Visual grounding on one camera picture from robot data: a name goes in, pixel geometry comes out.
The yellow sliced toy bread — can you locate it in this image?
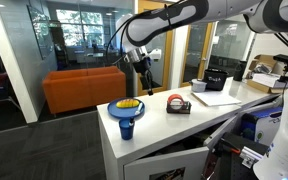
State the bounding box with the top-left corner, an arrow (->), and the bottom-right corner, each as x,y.
115,98 -> 141,109

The black dispenser with red tape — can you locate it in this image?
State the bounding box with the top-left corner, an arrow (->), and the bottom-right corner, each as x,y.
165,93 -> 192,115

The orange sofa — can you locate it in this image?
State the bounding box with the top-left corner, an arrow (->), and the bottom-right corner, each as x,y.
42,65 -> 127,115

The white lined notepad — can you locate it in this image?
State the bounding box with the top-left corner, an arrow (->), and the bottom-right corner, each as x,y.
190,90 -> 242,108

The black cylindrical container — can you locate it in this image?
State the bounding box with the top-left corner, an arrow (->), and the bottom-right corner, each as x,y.
232,59 -> 248,82

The black camera on stand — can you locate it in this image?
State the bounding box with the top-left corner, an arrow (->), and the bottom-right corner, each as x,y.
272,53 -> 288,84

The blue round plate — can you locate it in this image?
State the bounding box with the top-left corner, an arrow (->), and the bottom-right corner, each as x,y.
106,97 -> 146,120

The open cardboard box with papers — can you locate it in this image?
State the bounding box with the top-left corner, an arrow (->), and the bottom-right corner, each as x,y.
245,54 -> 288,95

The blue and white box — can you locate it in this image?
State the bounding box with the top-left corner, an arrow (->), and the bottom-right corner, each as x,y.
239,106 -> 284,146

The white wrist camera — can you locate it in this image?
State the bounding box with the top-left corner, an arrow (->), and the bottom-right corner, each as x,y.
148,48 -> 163,61

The black tool with orange handle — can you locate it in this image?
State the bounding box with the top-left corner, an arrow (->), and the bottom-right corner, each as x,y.
201,132 -> 270,180

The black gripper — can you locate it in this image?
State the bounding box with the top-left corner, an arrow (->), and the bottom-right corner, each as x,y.
131,56 -> 155,97

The silver metal clamp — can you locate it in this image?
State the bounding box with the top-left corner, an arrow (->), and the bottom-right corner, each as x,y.
239,146 -> 264,169

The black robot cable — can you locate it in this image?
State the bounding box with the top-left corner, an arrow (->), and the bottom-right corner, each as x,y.
105,0 -> 185,65

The white cabinet door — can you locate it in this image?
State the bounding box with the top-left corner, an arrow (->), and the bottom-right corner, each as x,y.
123,146 -> 210,180

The blue plastic cup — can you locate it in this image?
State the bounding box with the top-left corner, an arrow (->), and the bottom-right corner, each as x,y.
118,118 -> 136,141

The black trash bin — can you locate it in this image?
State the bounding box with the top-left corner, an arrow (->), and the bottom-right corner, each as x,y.
202,68 -> 229,92

